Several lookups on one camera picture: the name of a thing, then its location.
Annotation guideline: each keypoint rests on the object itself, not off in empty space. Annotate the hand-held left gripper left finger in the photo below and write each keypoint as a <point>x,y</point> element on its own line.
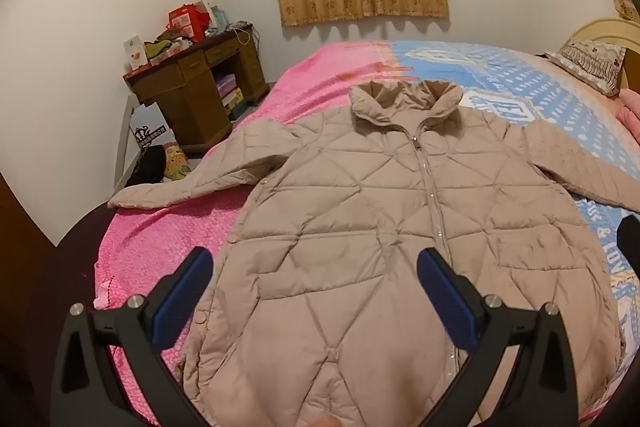
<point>182,297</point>

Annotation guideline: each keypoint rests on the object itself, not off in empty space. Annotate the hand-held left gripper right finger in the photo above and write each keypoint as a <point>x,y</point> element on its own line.
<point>445,297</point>

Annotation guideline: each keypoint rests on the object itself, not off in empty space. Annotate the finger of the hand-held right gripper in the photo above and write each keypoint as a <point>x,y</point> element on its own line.
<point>629,242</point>

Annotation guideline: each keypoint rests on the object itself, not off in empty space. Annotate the beige quilted puffer jacket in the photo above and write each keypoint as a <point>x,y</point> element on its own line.
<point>350,207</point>

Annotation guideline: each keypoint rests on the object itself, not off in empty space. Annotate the pink quilt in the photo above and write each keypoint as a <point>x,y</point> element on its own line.
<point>631,112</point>

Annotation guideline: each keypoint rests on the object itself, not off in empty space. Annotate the colourful patterned cushion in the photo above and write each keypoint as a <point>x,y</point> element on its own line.
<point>176,162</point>

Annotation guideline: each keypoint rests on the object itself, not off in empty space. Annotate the white bag with black print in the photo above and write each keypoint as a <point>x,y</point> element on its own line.
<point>150,127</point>

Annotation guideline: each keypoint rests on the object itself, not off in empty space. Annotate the striped patterned pillow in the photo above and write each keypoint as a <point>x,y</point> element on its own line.
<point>590,62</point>

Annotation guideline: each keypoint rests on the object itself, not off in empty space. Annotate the brown wooden desk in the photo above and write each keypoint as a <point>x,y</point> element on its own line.
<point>185,92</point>

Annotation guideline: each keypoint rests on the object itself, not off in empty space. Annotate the yellow box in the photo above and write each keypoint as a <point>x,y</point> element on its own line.
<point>233,98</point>

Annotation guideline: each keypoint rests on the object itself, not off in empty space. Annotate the cream bed headboard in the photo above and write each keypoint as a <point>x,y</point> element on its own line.
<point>600,29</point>

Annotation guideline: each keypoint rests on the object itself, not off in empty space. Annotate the purple box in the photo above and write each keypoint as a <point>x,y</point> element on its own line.
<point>226,84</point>

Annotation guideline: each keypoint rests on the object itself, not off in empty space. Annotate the blue printed bed sheet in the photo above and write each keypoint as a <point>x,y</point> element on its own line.
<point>500,67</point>

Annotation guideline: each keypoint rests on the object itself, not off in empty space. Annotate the white printed card box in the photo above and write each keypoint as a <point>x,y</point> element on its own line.
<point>135,52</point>

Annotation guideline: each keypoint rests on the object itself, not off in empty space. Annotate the green cloth pile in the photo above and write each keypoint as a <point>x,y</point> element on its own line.
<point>162,44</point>

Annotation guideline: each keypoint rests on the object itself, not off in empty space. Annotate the red gift box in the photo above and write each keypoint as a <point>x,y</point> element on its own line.
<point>187,22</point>

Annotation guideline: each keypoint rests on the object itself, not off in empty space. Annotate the pale teal box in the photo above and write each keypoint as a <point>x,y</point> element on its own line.
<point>220,17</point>

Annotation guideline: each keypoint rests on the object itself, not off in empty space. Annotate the grey metal frame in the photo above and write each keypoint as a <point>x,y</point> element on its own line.
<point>122,142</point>

